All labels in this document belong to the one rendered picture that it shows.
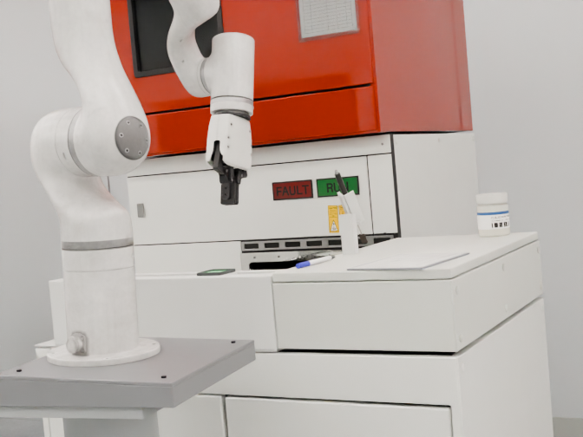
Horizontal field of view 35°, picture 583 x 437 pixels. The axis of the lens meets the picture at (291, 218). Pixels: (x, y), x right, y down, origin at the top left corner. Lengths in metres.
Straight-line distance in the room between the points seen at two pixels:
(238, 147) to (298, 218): 0.63
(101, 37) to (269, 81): 0.87
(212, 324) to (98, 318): 0.32
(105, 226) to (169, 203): 1.06
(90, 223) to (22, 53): 3.52
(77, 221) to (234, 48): 0.50
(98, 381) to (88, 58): 0.52
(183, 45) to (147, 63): 0.74
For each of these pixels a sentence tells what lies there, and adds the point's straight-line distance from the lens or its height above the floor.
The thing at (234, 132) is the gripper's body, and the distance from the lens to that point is 1.77.
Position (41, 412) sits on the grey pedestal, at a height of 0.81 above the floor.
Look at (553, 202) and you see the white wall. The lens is 3.66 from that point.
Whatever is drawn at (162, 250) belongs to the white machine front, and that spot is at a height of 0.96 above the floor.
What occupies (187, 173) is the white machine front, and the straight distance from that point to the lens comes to 2.54.
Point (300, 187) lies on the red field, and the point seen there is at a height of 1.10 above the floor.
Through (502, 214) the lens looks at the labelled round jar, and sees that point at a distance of 2.09.
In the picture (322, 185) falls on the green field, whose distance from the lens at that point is 2.33.
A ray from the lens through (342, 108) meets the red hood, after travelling 2.25.
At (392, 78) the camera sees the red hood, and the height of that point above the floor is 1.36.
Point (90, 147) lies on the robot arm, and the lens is 1.49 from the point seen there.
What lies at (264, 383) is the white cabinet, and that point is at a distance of 1.75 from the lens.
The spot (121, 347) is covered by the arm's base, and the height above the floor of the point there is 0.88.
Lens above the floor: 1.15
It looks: 3 degrees down
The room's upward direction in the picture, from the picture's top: 5 degrees counter-clockwise
